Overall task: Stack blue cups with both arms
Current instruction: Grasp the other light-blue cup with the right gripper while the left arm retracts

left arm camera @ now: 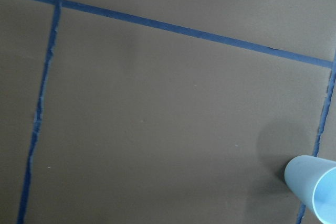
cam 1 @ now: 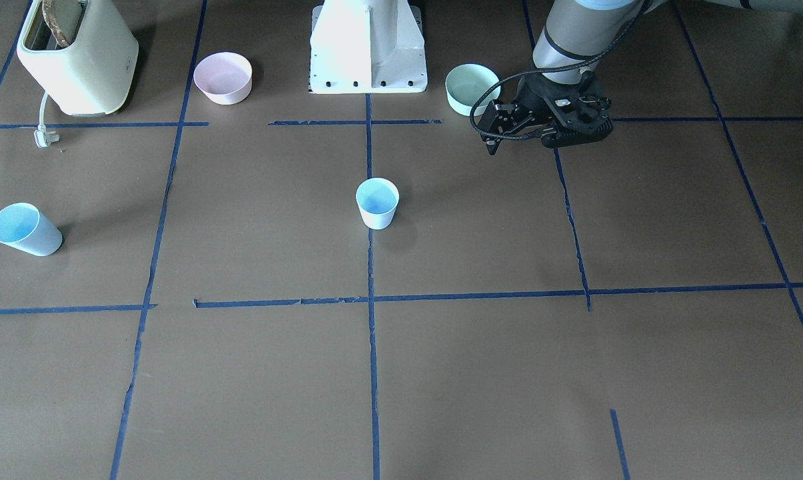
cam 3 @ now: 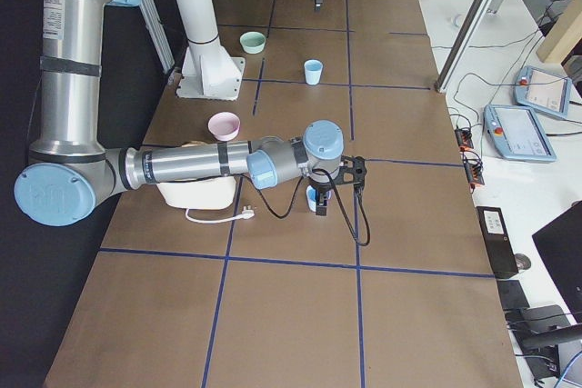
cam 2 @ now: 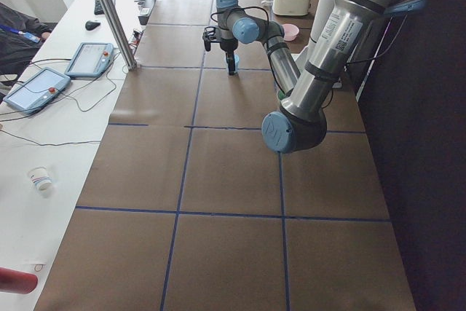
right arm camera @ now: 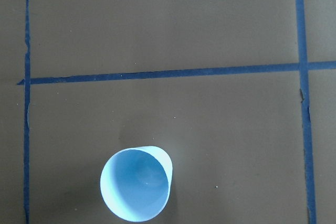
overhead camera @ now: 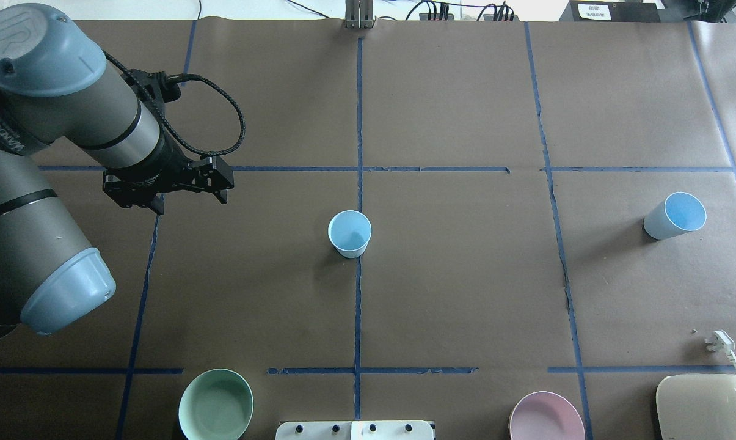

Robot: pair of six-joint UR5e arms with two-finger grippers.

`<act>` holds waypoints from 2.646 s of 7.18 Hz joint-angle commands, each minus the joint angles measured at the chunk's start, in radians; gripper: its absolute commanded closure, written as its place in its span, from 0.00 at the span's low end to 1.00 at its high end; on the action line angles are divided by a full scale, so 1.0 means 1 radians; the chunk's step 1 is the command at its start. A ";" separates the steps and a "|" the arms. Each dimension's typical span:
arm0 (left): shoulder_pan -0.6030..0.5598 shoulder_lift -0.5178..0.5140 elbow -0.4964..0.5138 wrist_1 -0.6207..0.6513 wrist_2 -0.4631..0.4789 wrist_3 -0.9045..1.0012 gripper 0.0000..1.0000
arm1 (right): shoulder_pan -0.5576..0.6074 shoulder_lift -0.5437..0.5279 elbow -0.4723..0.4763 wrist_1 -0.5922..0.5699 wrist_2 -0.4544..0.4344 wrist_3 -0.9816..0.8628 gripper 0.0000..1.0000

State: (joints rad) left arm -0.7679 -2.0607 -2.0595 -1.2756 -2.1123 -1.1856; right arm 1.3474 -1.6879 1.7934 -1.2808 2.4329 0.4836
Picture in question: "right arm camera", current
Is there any light blue cup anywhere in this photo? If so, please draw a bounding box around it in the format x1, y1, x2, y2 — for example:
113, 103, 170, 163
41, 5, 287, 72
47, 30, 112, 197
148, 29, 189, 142
100, 146, 173, 222

